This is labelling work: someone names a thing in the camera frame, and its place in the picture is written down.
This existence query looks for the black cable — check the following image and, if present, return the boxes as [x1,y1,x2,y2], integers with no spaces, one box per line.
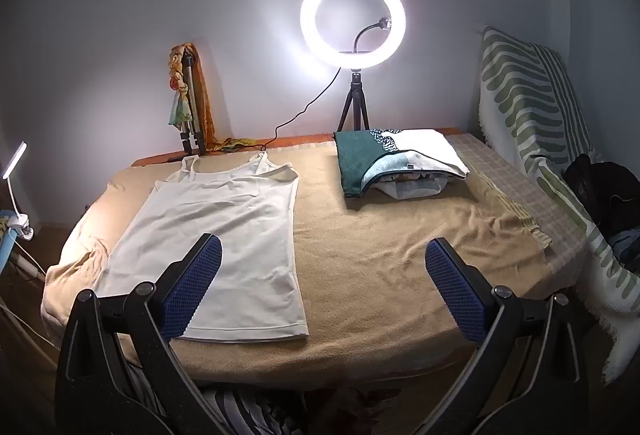
[257,67,343,150]

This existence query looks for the black bag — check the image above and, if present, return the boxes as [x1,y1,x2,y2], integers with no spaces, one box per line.
[564,154,640,236]

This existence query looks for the grey folded garment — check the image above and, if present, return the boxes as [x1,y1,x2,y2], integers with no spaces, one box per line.
[375,172,447,202]

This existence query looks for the white folded garment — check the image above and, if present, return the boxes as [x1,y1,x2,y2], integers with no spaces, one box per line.
[367,129,471,188]

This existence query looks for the green striped white blanket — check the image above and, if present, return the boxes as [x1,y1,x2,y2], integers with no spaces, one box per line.
[477,26,640,386]

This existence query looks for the white tank top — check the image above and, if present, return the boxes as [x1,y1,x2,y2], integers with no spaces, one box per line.
[96,152,309,344]

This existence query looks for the white ring light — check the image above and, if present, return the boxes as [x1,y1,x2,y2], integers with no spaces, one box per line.
[300,0,407,70]

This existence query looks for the silver folded tripod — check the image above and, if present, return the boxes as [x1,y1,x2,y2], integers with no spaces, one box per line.
[177,55,207,156]

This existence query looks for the blue cloth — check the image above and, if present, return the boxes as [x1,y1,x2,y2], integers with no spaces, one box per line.
[607,227,640,273]

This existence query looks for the tan blanket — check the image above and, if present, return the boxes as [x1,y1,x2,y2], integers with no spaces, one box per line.
[41,142,553,391]

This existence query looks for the checkered bed sheet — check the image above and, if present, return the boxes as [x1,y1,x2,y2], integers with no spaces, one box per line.
[445,132,588,266]

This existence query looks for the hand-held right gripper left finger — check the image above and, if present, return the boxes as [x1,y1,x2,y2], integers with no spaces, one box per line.
[54,233,231,435]

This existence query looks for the black gooseneck phone holder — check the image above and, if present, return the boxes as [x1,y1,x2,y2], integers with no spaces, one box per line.
[340,16,393,54]

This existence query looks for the black white striped cloth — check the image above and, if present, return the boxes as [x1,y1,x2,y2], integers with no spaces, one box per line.
[125,360,311,435]

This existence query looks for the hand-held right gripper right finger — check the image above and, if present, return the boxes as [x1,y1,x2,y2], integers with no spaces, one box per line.
[425,237,588,435]

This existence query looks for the floral patterned scarf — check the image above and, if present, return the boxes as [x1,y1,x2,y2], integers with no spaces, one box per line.
[167,46,195,126]

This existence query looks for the light blue board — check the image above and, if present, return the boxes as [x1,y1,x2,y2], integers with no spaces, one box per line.
[0,210,21,276]

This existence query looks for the white clip desk lamp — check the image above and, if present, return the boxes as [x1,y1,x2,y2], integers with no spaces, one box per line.
[2,142,36,241]

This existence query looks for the black ring light tripod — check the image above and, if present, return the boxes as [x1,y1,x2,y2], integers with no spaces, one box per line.
[336,67,371,133]

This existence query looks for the orange scarf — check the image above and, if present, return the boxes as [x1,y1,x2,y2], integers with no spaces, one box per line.
[182,44,258,150]

